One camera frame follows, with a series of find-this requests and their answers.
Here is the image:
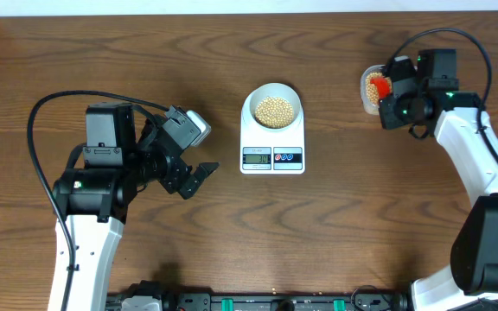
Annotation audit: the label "grey bowl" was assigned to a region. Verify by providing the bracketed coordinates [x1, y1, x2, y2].
[244, 83, 303, 130]

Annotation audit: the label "white kitchen scale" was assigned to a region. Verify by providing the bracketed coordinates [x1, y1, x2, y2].
[239, 105, 305, 175]

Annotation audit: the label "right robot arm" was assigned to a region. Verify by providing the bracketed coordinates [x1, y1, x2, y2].
[379, 49, 498, 310]

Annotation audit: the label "soybeans in bowl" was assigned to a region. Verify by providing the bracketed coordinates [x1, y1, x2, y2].
[254, 97, 295, 129]

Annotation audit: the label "clear container of soybeans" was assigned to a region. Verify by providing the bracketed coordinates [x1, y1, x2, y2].
[361, 65, 393, 115]

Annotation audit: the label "red measuring scoop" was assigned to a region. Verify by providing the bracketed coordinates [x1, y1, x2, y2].
[370, 76, 393, 99]

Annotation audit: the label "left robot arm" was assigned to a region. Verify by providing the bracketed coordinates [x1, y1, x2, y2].
[48, 102, 219, 310]

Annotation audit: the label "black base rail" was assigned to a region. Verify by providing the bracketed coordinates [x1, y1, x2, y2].
[104, 281, 417, 311]

